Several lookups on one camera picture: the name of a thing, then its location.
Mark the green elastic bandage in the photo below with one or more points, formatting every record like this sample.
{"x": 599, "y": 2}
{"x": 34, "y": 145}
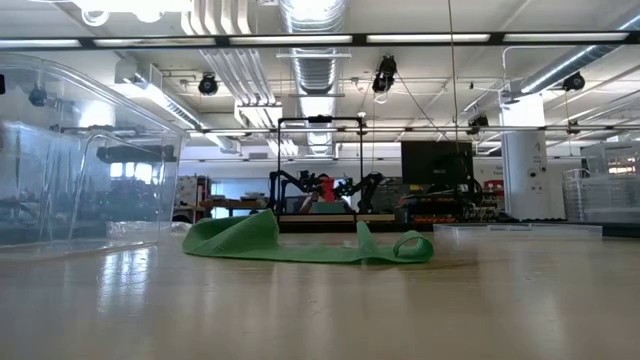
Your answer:
{"x": 235, "y": 240}

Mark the clear plastic container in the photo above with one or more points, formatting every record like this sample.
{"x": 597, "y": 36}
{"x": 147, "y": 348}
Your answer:
{"x": 75, "y": 150}

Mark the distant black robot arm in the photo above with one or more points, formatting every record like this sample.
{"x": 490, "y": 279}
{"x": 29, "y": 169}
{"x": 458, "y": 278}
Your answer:
{"x": 292, "y": 182}
{"x": 367, "y": 187}

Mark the wooden table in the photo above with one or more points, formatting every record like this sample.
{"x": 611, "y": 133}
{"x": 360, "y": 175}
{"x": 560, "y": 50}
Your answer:
{"x": 235, "y": 203}

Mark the black monitor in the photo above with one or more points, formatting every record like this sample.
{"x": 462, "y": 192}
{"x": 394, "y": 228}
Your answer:
{"x": 435, "y": 162}

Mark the black overhead light bar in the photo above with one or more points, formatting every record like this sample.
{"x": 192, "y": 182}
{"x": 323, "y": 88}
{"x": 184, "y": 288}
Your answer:
{"x": 360, "y": 38}

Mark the clear plastic bag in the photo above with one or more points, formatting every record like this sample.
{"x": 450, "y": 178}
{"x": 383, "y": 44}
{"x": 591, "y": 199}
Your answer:
{"x": 175, "y": 229}

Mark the white round pillar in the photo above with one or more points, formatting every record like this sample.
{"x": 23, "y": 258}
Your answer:
{"x": 525, "y": 150}

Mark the stack of clear lids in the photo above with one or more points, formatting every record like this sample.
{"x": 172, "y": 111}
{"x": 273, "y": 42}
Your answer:
{"x": 572, "y": 197}

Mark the stack of clear containers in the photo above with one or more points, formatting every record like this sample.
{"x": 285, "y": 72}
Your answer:
{"x": 612, "y": 190}

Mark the distant black station frame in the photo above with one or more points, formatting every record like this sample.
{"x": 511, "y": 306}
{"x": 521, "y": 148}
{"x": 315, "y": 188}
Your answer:
{"x": 278, "y": 165}

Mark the silver ceiling duct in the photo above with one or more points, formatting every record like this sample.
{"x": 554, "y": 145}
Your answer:
{"x": 575, "y": 62}
{"x": 312, "y": 75}

